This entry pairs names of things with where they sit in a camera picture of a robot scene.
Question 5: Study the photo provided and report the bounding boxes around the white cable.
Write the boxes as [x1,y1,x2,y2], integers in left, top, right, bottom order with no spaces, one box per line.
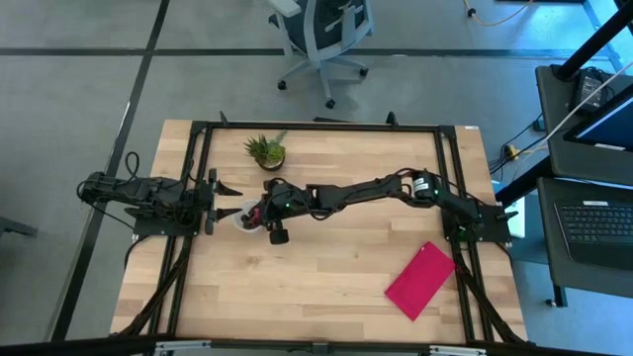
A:
[542,61,633,145]

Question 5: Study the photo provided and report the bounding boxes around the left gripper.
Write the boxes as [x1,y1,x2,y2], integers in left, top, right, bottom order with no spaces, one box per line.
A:
[194,167,244,235]

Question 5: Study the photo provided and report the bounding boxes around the black power adapter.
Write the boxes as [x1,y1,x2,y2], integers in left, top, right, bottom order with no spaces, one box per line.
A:
[573,67,615,116]

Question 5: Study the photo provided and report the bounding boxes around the black aluminium table frame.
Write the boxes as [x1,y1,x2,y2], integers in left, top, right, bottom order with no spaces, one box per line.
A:
[111,111,530,347]

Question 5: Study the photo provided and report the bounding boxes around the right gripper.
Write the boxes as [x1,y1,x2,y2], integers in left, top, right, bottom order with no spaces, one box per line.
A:
[243,178,318,246]

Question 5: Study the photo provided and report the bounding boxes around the yellow floor cable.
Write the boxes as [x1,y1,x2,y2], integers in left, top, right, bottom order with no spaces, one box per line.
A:
[462,0,536,29]

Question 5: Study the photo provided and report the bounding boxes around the magenta rectangular cloth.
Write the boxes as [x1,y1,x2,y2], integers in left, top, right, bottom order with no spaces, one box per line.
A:
[384,240,457,323]

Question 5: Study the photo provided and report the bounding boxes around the black bar silver brackets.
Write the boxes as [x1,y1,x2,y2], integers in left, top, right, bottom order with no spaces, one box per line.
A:
[0,334,633,356]

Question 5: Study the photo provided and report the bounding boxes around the white office chair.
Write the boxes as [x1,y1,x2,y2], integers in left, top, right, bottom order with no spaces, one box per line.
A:
[266,0,376,111]

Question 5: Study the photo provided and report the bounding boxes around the black diagonal pole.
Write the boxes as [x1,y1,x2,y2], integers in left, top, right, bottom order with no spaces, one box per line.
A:
[552,0,633,81]

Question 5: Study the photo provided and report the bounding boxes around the clear plastic tupperware tub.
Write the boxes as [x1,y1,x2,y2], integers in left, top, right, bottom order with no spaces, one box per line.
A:
[232,198,265,234]

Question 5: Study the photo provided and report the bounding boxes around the potted succulent plant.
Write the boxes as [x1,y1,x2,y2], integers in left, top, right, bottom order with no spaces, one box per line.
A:
[242,129,290,173]

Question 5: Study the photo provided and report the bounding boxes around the black side desk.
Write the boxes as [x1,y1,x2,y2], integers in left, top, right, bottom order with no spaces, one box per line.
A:
[535,63,633,304]

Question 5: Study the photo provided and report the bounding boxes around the black laptop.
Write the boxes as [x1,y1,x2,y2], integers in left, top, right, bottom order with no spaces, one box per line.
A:
[553,197,633,271]

